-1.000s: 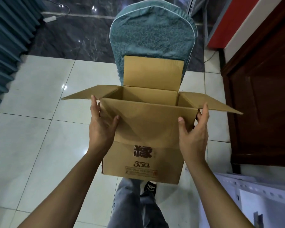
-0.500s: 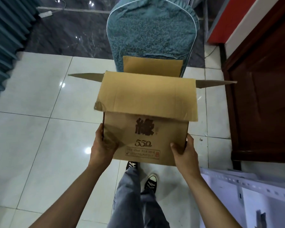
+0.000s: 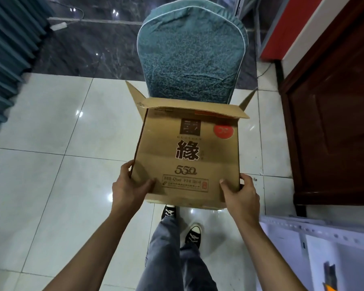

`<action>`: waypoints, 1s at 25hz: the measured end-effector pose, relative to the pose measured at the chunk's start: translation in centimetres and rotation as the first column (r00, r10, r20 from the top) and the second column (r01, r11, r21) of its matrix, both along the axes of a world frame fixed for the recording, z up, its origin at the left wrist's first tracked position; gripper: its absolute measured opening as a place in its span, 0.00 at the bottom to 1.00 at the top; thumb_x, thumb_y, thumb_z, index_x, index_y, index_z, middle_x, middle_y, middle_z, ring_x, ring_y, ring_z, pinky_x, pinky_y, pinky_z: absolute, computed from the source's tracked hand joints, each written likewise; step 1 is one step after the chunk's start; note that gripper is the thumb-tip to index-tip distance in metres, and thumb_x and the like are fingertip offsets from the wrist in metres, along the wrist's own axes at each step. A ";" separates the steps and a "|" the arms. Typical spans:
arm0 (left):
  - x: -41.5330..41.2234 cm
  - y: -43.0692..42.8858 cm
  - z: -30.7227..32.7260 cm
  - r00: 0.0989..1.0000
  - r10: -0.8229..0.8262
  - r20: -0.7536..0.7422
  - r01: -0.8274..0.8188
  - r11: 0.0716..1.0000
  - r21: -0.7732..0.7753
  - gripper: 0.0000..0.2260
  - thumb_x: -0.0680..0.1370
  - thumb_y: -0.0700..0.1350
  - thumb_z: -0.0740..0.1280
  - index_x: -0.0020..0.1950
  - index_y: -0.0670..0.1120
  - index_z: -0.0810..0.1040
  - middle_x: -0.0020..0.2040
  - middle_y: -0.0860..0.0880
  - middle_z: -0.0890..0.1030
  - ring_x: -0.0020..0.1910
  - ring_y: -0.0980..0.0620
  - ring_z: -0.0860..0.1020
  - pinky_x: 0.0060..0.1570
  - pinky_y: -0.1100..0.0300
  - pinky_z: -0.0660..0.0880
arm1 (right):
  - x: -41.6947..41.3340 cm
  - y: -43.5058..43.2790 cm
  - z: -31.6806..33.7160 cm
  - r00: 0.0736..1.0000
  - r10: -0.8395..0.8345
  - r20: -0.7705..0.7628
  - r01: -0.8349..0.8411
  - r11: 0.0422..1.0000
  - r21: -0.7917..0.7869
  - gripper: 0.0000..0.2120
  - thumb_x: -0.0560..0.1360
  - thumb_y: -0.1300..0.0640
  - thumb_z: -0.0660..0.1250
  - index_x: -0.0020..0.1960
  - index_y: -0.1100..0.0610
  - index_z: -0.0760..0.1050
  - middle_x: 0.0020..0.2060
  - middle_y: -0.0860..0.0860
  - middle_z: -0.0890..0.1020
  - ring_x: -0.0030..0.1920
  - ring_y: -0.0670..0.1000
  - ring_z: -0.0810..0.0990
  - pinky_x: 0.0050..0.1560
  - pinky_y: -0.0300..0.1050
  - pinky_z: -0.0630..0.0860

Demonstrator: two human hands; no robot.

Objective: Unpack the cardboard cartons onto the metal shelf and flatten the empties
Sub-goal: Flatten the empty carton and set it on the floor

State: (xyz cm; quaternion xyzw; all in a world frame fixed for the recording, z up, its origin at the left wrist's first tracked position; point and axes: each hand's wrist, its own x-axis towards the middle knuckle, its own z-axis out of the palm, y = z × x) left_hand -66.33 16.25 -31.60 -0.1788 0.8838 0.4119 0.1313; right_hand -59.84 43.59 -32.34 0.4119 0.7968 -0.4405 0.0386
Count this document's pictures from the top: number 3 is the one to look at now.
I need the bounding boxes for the person's grey trouser legs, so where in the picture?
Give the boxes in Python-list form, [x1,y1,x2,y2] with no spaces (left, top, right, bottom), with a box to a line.
[136,216,219,291]

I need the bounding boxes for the orange utility knife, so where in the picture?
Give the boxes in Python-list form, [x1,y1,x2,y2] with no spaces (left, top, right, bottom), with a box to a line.
[324,261,339,291]

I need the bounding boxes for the blue pleated curtain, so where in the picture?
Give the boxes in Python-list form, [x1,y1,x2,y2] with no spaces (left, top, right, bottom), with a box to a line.
[0,0,52,170]

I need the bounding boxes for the black and white sneaker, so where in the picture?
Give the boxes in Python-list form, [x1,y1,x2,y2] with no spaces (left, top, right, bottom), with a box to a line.
[185,223,203,246]
[162,205,177,221]

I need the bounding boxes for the white metal shelving rack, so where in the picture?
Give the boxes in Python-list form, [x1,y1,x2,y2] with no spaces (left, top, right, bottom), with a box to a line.
[259,215,364,291]

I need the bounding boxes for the small printed brown carton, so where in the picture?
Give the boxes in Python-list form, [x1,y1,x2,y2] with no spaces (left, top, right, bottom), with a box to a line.
[125,80,257,210]

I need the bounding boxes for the person's left hand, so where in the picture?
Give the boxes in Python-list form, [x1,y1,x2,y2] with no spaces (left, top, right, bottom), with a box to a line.
[111,159,157,220]

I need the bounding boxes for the person's left forearm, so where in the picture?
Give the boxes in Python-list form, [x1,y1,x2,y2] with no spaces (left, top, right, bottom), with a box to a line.
[43,209,137,291]

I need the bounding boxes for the person's right forearm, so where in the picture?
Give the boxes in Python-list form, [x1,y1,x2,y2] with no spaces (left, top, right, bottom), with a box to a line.
[236,218,307,291]

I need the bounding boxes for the person's right hand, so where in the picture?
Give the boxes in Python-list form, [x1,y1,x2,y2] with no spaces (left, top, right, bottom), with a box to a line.
[219,173,261,229]

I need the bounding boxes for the teal fabric chair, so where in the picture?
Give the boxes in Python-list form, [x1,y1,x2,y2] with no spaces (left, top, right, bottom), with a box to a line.
[136,0,249,105]

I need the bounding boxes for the dark wooden door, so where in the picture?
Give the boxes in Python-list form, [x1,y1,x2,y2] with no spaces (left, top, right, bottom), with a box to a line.
[279,0,364,207]

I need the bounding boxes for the glass door with metal frame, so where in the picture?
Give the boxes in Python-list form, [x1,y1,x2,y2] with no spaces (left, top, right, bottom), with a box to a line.
[236,0,275,58]

